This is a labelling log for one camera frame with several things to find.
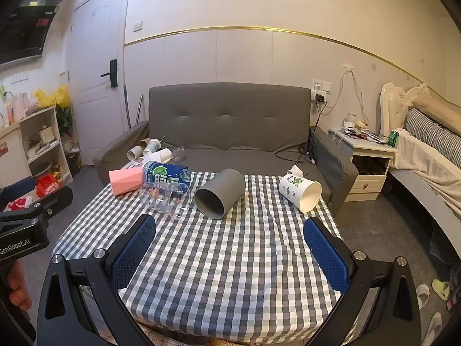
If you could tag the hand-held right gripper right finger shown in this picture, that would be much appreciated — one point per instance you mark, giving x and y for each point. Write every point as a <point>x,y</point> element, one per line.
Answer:
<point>326,252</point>

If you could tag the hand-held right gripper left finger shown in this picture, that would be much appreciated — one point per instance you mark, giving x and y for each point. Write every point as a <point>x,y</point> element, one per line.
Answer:
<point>134,248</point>

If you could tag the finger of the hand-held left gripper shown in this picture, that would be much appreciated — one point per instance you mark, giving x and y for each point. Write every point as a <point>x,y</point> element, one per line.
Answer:
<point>57,200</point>
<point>22,185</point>

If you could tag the gray cup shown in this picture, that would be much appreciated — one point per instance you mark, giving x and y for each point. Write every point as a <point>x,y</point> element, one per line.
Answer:
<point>223,194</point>

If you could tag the clear plastic cup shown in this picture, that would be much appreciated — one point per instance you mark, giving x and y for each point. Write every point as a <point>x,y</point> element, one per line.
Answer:
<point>165,202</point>

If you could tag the white paper cup green print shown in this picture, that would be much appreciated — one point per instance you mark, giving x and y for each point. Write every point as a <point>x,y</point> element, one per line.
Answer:
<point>299,191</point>

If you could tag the pink faceted cup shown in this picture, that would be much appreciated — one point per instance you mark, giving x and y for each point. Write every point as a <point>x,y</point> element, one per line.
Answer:
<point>124,182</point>

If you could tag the plain white paper cup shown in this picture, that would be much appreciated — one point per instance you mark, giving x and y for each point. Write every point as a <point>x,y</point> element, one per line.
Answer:
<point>135,153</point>
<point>164,155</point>

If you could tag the brown paper cup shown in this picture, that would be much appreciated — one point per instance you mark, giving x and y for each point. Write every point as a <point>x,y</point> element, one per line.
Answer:
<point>144,143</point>

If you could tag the white cup with green logo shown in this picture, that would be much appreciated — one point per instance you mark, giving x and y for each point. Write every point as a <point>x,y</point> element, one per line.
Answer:
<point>153,146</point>

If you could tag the person's left hand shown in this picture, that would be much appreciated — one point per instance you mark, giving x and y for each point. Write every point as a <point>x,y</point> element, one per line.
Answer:
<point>19,288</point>

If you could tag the red plastic bag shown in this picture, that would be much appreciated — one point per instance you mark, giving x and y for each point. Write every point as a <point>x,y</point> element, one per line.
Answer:
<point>47,185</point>

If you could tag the white shelf unit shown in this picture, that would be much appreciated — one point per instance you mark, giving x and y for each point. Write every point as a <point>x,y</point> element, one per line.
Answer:
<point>39,140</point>

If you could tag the green plant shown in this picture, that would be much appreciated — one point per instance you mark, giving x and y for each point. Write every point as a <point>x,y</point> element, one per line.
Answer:
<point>65,119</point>

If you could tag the blue drink can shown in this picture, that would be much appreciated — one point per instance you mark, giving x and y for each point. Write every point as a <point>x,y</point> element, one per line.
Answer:
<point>169,174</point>

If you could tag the crumpled white tissue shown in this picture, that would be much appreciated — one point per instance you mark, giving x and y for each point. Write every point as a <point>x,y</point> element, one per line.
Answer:
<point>295,170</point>

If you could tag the gray checkered tablecloth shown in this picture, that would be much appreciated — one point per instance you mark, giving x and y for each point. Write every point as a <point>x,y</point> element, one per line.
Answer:
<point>223,266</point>

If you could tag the yellow plastic bag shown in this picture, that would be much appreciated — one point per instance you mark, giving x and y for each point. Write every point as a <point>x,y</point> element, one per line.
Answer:
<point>54,97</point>

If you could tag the beige plaid cloth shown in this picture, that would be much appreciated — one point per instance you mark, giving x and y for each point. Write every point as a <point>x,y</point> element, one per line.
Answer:
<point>169,339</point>

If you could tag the white nightstand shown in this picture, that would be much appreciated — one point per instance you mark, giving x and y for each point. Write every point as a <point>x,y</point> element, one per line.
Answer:
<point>367,162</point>

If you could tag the white slipper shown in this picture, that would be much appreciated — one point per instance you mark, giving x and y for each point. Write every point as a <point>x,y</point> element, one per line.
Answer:
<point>432,329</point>
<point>423,295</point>

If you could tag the mop stick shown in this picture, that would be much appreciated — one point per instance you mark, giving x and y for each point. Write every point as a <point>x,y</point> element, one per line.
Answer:
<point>126,108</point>

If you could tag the broom stick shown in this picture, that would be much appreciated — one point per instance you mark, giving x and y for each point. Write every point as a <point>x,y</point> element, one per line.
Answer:
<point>138,110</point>

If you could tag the yellow slipper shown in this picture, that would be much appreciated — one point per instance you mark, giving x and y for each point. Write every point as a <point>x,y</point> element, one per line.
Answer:
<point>442,289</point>

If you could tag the white door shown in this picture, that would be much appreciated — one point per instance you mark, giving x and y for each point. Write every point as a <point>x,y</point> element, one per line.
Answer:
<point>93,79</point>

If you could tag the beige blanket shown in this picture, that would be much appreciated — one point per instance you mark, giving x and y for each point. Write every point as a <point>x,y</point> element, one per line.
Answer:
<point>425,165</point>

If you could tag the green drink can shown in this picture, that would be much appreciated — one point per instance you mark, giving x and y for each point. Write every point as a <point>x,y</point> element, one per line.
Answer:
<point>393,139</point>

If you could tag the white cylinder container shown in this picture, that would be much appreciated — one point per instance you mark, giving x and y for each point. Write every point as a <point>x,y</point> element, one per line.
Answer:
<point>350,119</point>

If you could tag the black range hood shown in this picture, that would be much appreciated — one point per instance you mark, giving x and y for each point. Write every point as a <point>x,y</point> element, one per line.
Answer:
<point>25,36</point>

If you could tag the black charger plug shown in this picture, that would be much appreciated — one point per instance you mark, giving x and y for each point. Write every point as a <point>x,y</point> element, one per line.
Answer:
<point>321,98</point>

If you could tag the dark checkered duvet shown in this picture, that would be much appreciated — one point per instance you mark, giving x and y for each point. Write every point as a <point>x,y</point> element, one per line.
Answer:
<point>432,133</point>

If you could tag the cream bed headboard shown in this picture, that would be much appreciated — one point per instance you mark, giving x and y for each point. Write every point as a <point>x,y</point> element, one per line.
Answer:
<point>390,104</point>

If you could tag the gray fabric sofa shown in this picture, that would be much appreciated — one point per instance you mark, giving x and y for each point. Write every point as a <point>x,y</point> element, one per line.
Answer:
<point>234,115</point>

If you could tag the beige pillow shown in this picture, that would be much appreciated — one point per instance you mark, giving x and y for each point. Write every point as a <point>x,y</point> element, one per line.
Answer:
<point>437,113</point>

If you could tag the gray bed frame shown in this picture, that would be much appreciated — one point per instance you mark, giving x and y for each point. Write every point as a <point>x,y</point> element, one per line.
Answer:
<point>417,202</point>

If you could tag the white wall socket panel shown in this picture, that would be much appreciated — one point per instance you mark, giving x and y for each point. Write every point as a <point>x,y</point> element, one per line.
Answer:
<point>321,85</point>

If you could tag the white light switch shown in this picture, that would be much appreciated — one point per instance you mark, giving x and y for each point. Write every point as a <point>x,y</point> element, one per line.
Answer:
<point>138,26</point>

